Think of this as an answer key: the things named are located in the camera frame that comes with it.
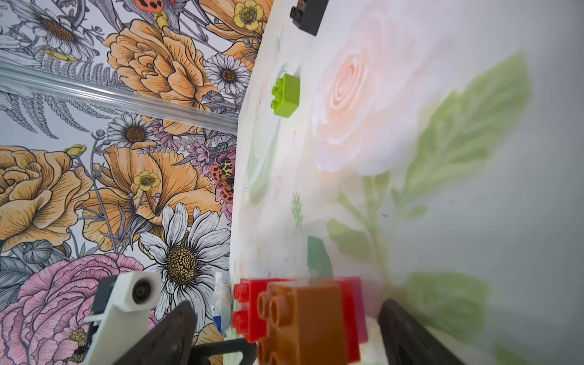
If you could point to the black lego brick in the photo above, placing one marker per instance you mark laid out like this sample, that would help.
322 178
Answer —
307 15

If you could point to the orange lego brick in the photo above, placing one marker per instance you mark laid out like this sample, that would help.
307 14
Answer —
305 323

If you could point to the magenta lego brick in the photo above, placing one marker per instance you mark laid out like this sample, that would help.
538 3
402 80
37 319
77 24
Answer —
357 295

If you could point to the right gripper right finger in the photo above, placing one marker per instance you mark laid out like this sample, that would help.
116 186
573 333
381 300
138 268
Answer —
406 341

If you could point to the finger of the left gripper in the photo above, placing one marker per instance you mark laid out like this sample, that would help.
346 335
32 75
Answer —
200 354

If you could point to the blue white card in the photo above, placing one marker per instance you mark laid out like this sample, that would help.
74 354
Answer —
221 302

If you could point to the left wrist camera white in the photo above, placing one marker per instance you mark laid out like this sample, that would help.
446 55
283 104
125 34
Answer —
120 314

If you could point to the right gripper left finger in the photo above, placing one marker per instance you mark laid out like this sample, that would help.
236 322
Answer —
169 342

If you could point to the green lego brick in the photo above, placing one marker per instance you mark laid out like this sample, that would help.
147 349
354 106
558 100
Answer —
286 93

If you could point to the long red lego brick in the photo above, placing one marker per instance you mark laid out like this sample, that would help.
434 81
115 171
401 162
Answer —
248 324

